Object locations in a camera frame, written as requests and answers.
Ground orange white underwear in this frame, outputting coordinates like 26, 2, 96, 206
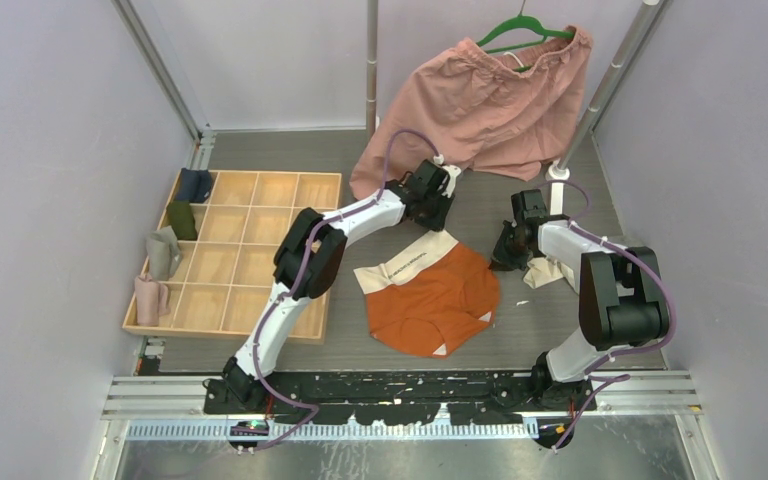
354, 230, 501, 358

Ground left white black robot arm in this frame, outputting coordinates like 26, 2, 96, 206
222, 158, 462, 413

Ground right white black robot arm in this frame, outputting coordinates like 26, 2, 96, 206
490, 189, 672, 409

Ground beige underwear on table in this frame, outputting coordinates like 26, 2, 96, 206
523, 257, 578, 291

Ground navy rolled underwear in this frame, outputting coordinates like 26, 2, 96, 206
173, 168, 214, 204

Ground dark green rolled underwear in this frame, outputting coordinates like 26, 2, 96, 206
166, 201, 198, 241

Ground grey rolled underwear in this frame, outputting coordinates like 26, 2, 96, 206
145, 226, 182, 281

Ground pink rolled underwear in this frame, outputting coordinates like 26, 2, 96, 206
134, 274, 169, 327

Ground pink shorts on hanger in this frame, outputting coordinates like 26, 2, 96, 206
349, 34, 593, 199

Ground centre metal rack pole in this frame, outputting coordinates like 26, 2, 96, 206
365, 0, 379, 138

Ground metal rack pole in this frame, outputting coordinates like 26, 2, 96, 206
365, 0, 379, 138
545, 0, 669, 214

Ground green clothes hanger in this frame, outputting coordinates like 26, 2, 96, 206
474, 1, 591, 78

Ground wooden compartment tray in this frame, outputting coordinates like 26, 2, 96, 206
122, 170, 342, 340

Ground right metal rack pole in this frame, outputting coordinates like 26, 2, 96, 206
545, 0, 669, 214

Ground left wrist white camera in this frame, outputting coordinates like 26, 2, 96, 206
433, 154, 462, 198

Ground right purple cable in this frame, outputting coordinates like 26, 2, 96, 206
549, 180, 679, 453

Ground purple cable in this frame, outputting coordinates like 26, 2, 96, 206
549, 180, 679, 453
238, 128, 444, 452

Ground slotted aluminium cable duct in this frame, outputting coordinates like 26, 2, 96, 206
126, 418, 539, 442

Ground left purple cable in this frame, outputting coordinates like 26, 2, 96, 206
238, 128, 444, 452

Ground left aluminium frame post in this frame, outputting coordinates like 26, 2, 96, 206
112, 0, 216, 170

